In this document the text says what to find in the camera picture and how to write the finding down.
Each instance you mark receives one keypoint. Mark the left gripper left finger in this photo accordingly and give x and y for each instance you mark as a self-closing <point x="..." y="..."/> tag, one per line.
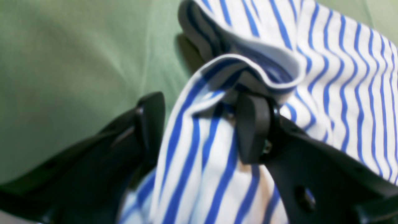
<point x="87" y="182"/>

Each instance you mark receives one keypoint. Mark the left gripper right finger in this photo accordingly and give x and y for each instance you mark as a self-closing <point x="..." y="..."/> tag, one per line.
<point x="318" y="184"/>

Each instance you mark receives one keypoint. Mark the blue white striped t-shirt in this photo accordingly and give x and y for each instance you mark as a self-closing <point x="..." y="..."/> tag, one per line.
<point x="279" y="93"/>

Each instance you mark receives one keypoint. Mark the green table cloth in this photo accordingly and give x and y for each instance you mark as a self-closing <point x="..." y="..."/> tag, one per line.
<point x="69" y="67"/>

